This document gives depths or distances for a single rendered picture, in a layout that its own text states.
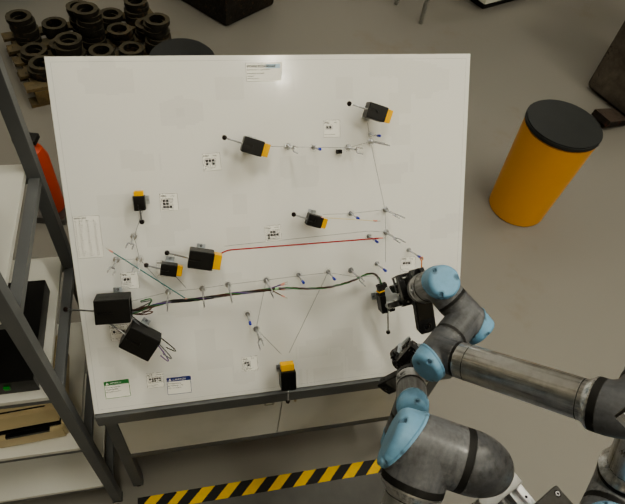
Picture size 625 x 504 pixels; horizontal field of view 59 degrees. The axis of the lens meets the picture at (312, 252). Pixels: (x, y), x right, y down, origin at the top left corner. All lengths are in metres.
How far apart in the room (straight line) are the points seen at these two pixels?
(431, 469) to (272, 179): 0.94
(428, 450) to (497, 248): 2.70
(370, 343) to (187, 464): 1.16
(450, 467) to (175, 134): 1.09
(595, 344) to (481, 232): 0.92
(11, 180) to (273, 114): 0.71
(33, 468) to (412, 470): 1.79
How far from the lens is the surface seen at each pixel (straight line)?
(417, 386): 1.40
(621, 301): 3.79
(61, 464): 2.51
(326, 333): 1.79
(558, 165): 3.47
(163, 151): 1.60
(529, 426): 3.07
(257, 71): 1.61
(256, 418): 2.11
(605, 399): 1.06
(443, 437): 1.04
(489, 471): 1.06
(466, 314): 1.26
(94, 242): 1.66
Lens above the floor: 2.54
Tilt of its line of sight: 51 degrees down
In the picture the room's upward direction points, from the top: 10 degrees clockwise
